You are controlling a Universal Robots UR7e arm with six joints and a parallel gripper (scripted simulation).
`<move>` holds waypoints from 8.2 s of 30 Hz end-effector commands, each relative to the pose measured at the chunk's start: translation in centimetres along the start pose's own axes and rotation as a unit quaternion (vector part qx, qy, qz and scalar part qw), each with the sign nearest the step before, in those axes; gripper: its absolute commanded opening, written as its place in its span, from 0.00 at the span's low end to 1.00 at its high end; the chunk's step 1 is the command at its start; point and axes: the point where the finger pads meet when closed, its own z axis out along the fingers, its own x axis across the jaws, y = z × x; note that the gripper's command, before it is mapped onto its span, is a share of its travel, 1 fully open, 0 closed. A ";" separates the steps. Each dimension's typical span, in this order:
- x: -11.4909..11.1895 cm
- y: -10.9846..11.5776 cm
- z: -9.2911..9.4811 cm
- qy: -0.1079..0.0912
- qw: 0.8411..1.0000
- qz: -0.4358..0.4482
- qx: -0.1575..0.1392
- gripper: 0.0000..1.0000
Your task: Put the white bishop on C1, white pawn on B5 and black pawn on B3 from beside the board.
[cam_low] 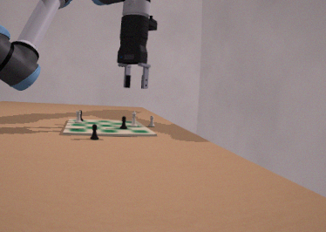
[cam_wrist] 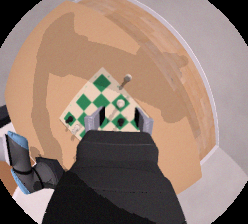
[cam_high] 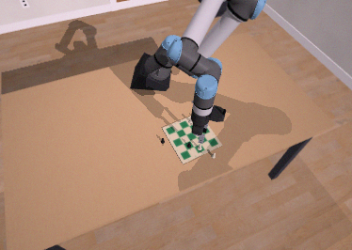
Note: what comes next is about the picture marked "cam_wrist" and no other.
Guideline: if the green and white chessboard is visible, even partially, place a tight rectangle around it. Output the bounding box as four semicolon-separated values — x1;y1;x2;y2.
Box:
59;67;149;141

